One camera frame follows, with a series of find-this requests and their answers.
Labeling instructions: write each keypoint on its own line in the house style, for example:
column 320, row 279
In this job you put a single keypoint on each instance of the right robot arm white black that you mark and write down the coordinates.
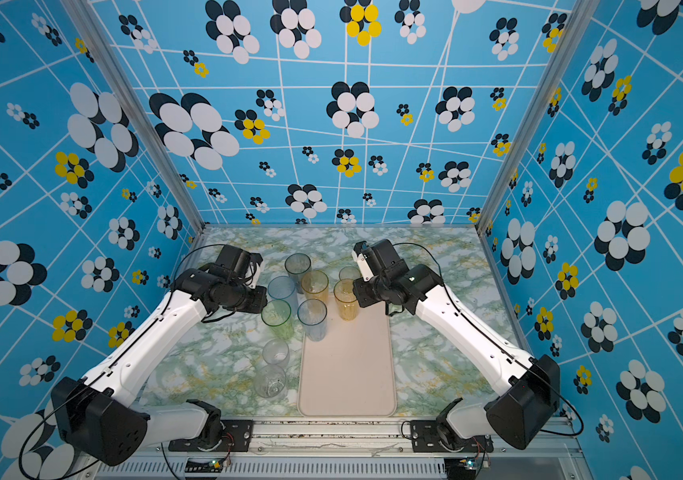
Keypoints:
column 528, row 389

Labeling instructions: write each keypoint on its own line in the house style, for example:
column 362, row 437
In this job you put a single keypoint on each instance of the aluminium front rail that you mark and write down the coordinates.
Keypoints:
column 337, row 448

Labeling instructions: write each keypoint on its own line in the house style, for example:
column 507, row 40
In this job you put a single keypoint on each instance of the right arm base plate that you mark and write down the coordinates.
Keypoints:
column 425, row 438

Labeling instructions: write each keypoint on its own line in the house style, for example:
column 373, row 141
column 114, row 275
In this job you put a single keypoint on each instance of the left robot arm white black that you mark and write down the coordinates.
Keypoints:
column 96, row 414

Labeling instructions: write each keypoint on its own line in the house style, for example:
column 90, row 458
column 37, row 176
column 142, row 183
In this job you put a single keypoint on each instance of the right green circuit board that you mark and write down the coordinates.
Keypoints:
column 463, row 468

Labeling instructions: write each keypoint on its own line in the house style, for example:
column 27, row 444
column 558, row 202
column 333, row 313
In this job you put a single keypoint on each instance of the large clear glass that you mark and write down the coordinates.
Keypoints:
column 270, row 381

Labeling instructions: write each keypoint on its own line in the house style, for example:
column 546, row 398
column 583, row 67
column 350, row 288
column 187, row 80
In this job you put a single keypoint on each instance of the blue clear faceted glass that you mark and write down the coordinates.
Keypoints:
column 313, row 315

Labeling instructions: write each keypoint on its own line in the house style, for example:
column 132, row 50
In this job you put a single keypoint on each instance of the small clear glass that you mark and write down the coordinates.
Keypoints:
column 277, row 353

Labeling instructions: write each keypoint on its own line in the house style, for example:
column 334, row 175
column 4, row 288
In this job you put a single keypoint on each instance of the small yellow glass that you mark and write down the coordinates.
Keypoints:
column 349, row 273

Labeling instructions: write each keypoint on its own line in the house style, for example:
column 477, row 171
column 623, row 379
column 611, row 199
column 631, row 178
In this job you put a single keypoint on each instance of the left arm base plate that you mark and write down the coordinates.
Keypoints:
column 236, row 437

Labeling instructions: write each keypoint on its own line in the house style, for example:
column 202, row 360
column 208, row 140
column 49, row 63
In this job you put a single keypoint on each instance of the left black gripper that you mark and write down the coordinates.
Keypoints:
column 262, row 296

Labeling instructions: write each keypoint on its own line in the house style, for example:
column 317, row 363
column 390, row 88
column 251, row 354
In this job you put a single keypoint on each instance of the blue frosted tall glass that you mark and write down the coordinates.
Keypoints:
column 284, row 288

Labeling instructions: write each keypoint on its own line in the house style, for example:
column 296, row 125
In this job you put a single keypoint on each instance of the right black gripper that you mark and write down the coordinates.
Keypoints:
column 359, row 288

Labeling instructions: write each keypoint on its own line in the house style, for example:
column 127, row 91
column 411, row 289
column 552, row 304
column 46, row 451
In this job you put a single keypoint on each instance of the green clear glass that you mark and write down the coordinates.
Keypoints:
column 277, row 315

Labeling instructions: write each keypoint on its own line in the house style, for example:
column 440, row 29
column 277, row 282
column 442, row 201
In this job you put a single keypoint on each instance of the beige plastic tray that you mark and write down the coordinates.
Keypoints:
column 350, row 372

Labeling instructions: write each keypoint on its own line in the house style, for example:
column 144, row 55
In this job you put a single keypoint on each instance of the green circuit board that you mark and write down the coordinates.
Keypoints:
column 463, row 468
column 205, row 466

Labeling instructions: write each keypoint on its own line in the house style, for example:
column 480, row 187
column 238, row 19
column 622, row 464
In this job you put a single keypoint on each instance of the grey smoky tall glass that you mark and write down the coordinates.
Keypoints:
column 297, row 266

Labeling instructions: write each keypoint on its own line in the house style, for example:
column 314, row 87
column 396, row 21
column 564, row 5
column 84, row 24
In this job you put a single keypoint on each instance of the amber tall glass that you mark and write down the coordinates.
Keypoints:
column 315, row 285
column 347, row 305

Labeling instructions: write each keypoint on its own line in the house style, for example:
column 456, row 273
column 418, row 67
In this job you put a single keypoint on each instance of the left green circuit board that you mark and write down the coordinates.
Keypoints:
column 205, row 466

